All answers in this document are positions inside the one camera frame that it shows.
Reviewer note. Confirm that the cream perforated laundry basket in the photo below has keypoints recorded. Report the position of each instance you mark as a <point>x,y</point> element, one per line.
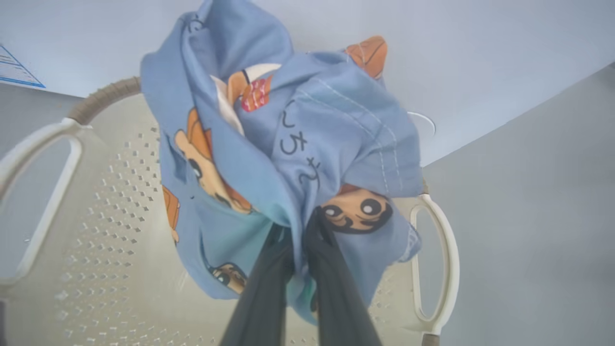
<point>96,240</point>

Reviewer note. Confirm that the blue patterned cloth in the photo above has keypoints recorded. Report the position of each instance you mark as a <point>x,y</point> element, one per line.
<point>336,120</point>

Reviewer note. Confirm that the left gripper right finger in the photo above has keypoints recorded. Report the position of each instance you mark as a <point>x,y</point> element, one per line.
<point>336,298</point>

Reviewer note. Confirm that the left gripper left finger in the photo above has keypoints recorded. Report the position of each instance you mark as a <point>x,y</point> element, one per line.
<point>264,298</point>

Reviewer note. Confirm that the round drain filter cover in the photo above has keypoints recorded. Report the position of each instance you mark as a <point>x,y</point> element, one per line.
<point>425,122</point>

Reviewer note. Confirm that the blue energy label sticker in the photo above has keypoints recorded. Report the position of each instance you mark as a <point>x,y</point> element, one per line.
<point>14,72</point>

